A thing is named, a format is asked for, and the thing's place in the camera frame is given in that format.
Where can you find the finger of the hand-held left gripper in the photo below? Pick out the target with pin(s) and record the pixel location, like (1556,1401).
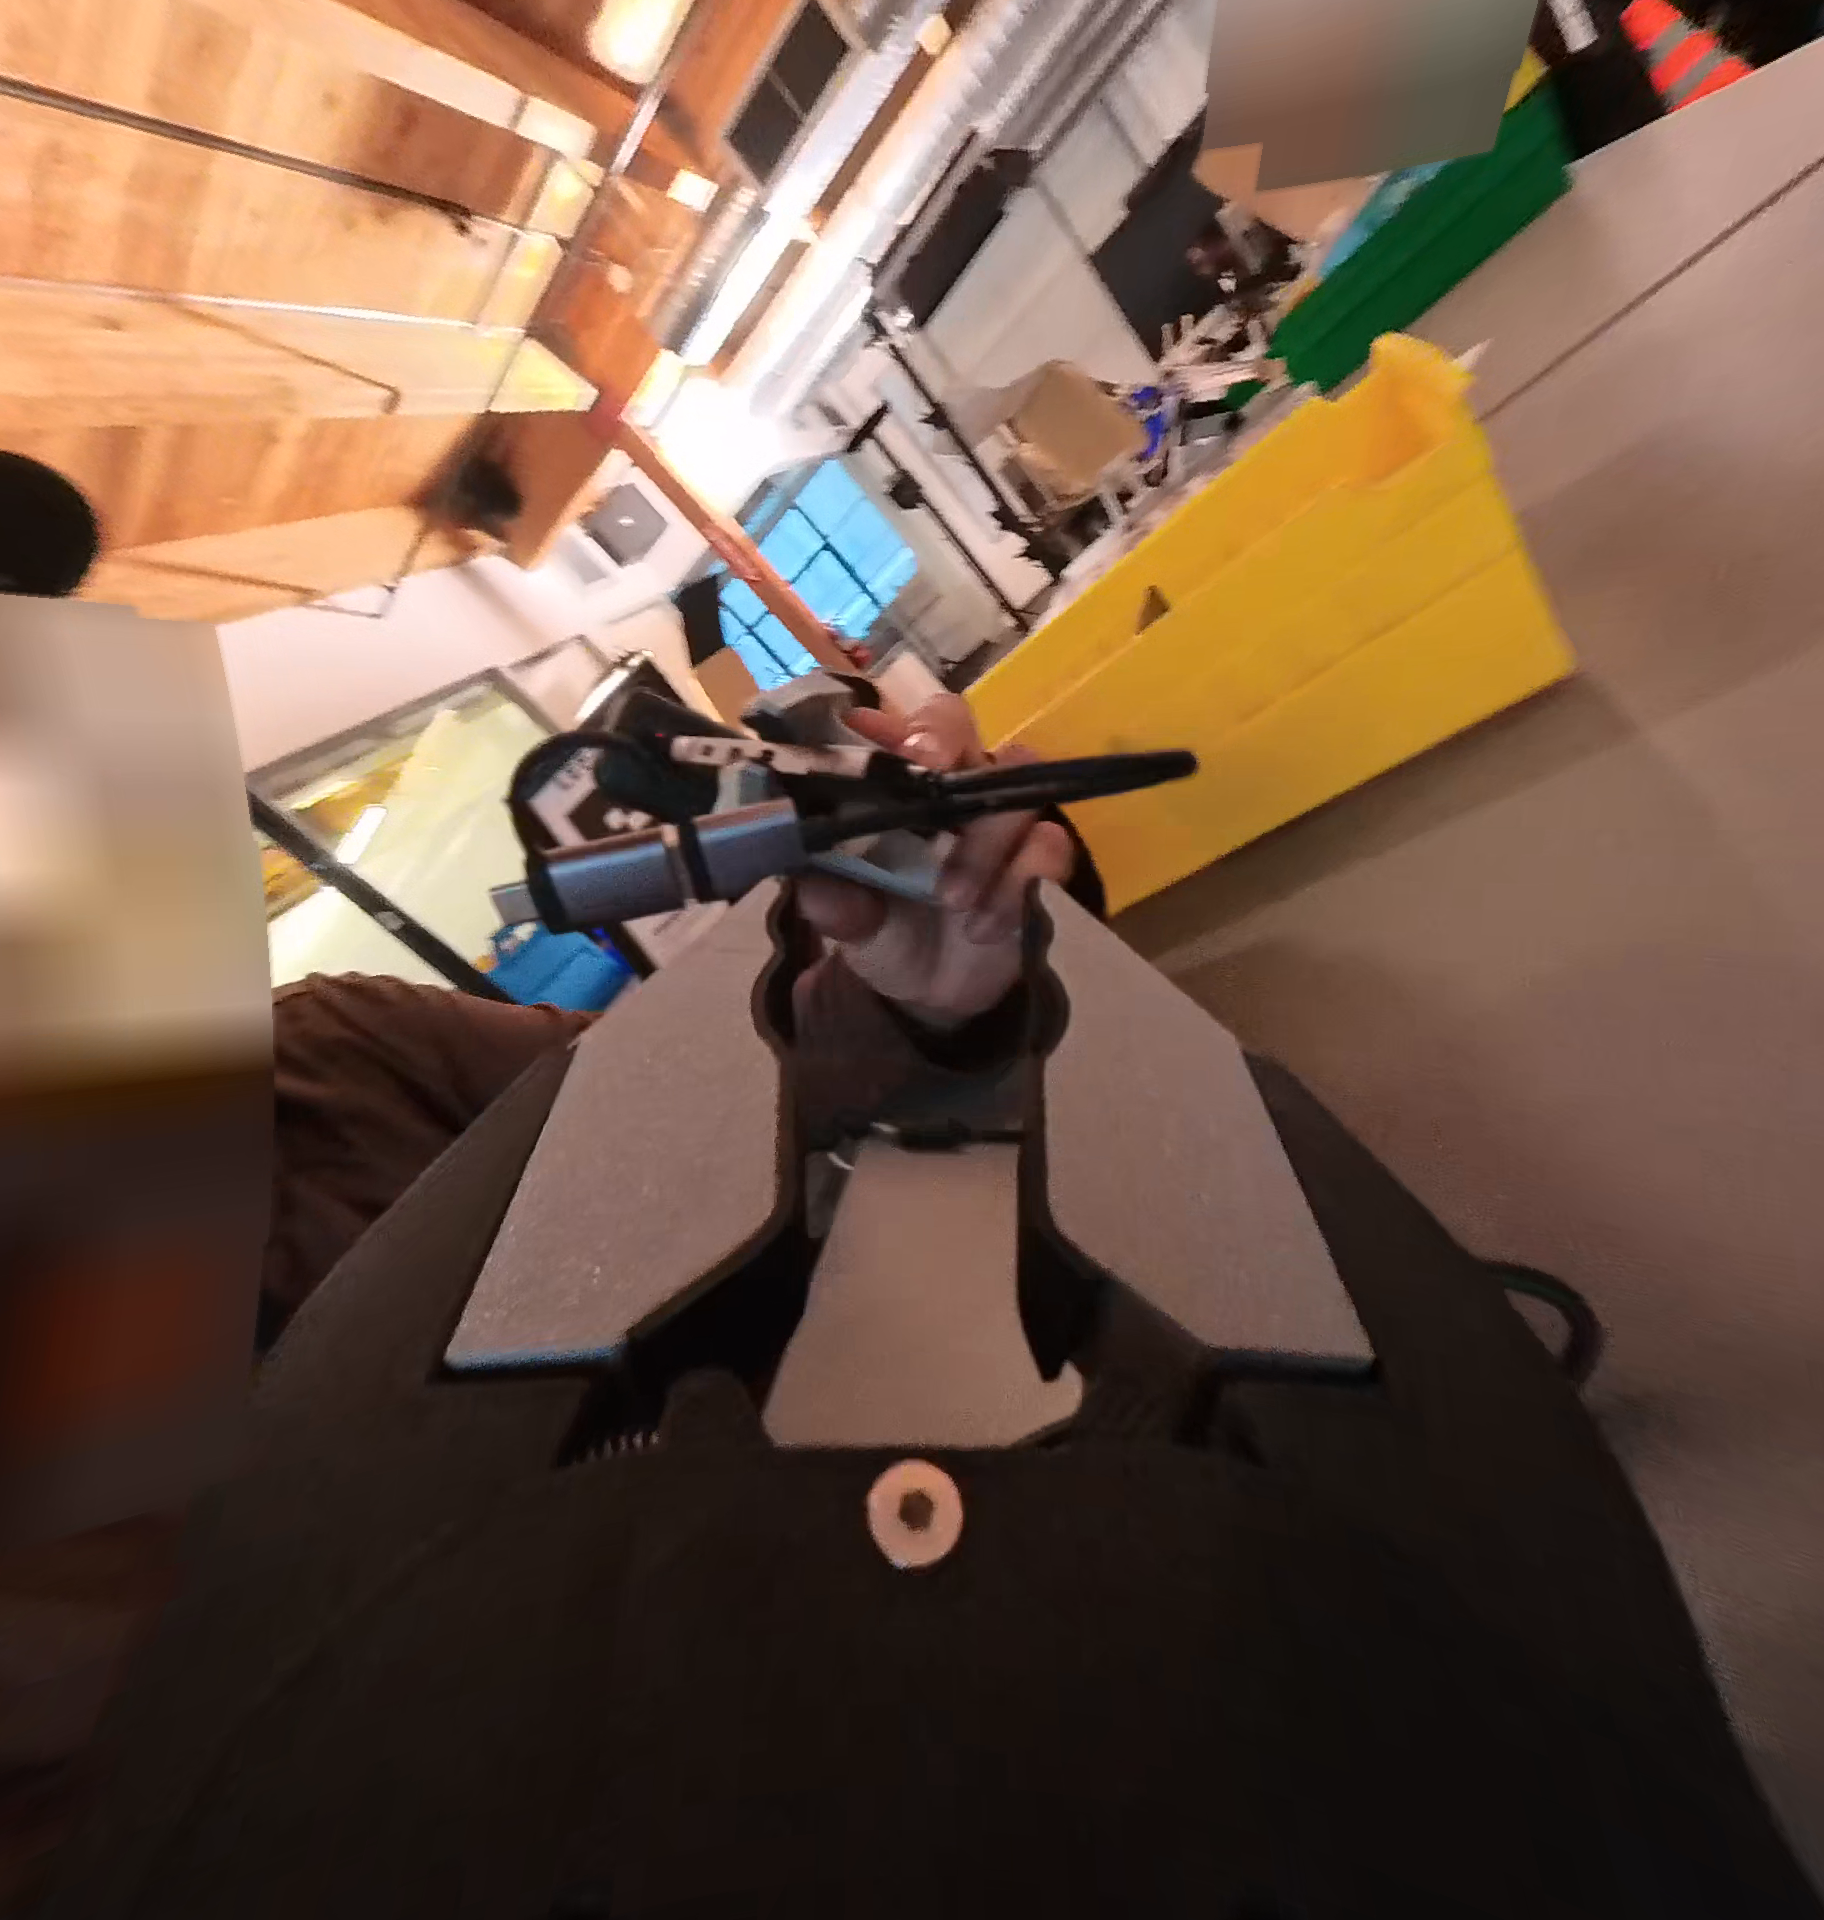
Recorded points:
(1031,782)
(882,882)

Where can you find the cardboard box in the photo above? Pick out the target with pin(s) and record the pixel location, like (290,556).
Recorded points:
(1069,427)

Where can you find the green plastic bin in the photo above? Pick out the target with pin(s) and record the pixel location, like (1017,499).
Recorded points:
(1437,241)

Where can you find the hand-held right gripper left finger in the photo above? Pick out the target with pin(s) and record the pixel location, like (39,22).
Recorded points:
(641,1186)

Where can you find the glass-fronted cabinet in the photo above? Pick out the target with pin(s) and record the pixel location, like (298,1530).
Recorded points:
(402,810)

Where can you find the blue-lit window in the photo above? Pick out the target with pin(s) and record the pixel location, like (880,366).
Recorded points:
(822,571)

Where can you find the blue box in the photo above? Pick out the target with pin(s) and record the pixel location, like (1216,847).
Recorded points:
(551,968)

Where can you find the person's left hand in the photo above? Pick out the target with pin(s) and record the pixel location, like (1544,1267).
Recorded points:
(942,946)

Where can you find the orange striped cone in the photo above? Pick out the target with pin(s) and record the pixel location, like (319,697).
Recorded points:
(1677,45)

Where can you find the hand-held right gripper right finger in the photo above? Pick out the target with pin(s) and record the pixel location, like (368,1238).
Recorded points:
(1197,1200)

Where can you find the yellow plastic bin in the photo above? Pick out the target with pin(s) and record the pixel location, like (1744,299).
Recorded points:
(1301,631)

